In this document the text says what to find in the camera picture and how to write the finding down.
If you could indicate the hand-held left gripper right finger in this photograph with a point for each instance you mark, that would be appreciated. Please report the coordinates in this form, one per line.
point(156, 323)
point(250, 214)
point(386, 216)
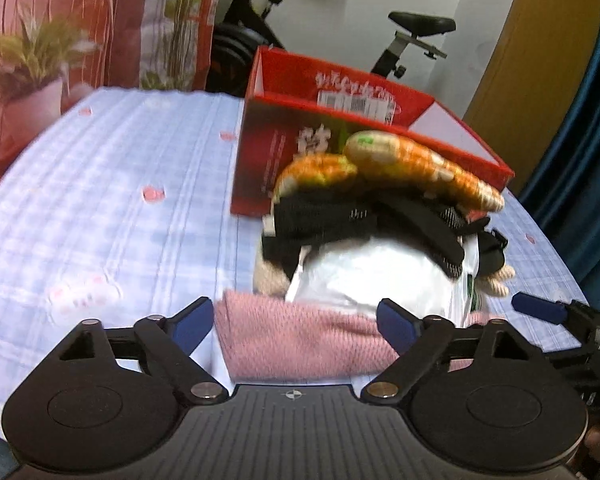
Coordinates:
point(395, 322)

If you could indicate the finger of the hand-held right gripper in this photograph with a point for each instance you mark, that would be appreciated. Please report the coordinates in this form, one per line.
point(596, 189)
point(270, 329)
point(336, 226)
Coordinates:
point(537, 307)

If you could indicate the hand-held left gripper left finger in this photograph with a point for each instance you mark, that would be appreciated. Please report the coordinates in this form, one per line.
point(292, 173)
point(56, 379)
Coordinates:
point(194, 321)

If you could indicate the white plastic bag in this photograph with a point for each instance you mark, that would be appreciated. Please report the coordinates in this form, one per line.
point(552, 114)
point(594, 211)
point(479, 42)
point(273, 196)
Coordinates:
point(375, 275)

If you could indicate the beige knitted doll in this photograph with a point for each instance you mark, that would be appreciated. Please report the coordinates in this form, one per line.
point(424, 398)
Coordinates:
point(270, 277)

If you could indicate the pink knitted towel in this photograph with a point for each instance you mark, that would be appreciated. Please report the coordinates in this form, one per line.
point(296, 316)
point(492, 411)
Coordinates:
point(305, 340)

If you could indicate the black glove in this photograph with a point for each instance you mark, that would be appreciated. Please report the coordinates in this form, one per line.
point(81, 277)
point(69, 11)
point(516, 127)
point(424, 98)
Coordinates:
point(325, 220)

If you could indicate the orange patterned soft sock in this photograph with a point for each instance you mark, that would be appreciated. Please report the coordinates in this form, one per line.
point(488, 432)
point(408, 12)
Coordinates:
point(420, 160)
point(315, 172)

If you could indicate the red cardboard box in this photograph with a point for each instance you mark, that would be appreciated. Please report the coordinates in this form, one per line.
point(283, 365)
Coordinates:
point(260, 160)

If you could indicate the blue checked bedsheet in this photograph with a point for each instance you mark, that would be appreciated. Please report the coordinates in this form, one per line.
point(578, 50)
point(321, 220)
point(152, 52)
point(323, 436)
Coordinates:
point(130, 210)

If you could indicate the blue curtain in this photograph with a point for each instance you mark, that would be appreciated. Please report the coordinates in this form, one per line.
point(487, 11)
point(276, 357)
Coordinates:
point(585, 160)

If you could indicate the wooden door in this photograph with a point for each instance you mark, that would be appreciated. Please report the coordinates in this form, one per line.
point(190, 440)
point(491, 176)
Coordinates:
point(530, 60)

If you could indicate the black exercise bike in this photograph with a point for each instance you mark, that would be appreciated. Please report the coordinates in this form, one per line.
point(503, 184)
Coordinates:
point(250, 25)

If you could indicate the red plant printed curtain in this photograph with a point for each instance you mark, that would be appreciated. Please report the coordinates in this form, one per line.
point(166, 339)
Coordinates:
point(40, 60)

